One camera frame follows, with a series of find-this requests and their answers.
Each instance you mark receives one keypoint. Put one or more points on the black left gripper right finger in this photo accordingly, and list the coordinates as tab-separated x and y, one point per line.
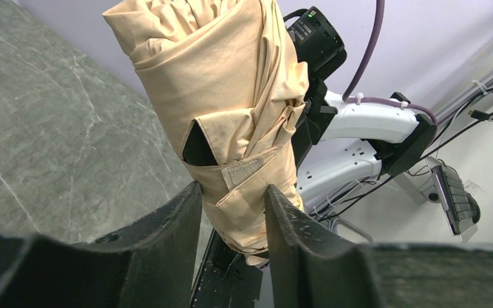
313	267

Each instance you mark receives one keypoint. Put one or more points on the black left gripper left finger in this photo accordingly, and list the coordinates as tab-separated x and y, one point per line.
148	263

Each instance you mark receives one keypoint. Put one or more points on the beige umbrella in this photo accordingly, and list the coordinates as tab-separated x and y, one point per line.
224	80

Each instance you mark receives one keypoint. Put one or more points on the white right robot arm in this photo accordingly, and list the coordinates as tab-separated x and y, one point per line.
343	138

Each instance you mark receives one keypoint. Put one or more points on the black keyboard in background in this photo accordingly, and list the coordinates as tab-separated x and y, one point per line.
461	209

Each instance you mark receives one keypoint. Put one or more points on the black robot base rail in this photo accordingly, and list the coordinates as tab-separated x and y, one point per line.
224	279

